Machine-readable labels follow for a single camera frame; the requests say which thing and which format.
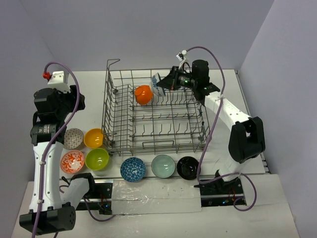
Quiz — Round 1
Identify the orange white patterned bowl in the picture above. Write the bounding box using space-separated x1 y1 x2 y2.
60 150 85 174

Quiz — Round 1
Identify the blue triangle pattern bowl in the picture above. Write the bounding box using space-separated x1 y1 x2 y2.
120 157 146 182

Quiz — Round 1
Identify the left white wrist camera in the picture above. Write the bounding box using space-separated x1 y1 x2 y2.
43 71 70 93

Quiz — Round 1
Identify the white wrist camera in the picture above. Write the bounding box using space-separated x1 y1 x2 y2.
43 71 70 93
176 50 188 71

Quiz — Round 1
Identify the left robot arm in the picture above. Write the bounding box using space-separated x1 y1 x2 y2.
19 85 97 237

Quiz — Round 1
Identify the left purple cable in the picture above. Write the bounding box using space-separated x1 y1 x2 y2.
31 61 117 238

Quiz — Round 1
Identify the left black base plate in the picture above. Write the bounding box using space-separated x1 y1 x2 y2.
64 179 114 215

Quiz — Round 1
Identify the black glossy bowl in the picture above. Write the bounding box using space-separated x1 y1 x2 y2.
176 156 199 180

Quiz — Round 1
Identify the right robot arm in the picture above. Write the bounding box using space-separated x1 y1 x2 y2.
157 59 265 194

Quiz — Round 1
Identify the orange bowl white inside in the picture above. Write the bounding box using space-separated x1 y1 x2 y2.
134 85 153 105

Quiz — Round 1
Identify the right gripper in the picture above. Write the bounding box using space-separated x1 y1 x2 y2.
158 66 198 91

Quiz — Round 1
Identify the lime green bowl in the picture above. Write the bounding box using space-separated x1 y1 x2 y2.
85 148 109 171

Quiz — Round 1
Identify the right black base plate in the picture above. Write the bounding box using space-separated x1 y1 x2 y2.
194 178 246 207

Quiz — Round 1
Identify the light teal bowl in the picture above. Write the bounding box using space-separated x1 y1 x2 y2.
151 155 175 179

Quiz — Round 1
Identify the grey patterned bowl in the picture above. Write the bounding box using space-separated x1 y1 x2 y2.
63 128 84 150

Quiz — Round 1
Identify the blue floral bowl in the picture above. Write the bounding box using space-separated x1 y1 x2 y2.
150 73 165 97

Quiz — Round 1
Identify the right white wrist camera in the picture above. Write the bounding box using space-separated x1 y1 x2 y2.
176 50 188 71

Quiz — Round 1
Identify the grey wire dish rack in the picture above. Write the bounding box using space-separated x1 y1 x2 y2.
102 59 211 156

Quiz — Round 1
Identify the yellow-orange bowl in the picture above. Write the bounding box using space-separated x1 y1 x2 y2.
84 128 103 148

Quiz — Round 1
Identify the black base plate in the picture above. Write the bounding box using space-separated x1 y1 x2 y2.
194 178 246 207
64 179 114 215

